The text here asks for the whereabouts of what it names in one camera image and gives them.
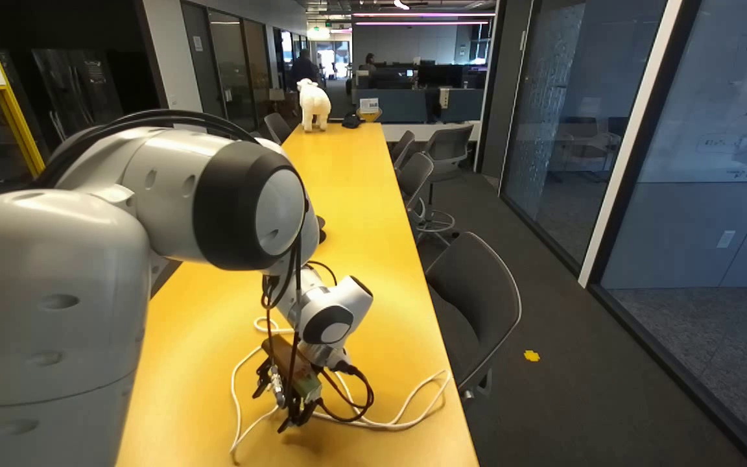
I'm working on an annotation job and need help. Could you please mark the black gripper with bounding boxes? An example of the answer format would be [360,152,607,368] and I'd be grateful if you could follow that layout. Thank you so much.
[250,357,316,437]

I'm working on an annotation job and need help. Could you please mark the white braided rope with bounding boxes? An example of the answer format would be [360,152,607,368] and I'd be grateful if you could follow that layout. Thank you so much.
[225,309,452,467]

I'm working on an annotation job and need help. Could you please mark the dark office chair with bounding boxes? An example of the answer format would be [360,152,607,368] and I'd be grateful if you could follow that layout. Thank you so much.
[262,113,294,149]
[429,228,526,411]
[394,152,461,242]
[387,127,421,172]

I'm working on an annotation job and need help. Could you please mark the white plush dog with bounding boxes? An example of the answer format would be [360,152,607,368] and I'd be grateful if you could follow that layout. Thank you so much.
[294,76,336,136]

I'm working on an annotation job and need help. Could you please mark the small clear box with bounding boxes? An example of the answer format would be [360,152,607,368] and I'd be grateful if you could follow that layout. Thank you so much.
[356,97,384,124]

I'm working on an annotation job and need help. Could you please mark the grey office chair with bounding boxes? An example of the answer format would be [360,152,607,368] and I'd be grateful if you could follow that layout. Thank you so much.
[422,122,478,176]

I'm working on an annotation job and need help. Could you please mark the grey textured column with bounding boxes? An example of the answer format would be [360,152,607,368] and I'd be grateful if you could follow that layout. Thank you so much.
[502,0,605,268]

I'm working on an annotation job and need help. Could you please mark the pink ceiling light strip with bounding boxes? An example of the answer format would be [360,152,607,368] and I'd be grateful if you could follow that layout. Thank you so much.
[350,8,499,28]

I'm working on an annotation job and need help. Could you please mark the gold wrist camera bar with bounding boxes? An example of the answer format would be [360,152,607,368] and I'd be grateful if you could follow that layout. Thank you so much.
[262,332,328,411]

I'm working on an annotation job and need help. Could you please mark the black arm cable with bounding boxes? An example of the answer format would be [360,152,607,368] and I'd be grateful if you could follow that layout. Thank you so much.
[33,106,380,427]

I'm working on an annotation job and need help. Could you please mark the yellow metal frame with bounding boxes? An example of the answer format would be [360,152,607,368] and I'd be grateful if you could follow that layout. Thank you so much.
[0,80,48,179]

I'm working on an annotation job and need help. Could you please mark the white frame post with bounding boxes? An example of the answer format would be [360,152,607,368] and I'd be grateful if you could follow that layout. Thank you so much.
[575,0,687,290]

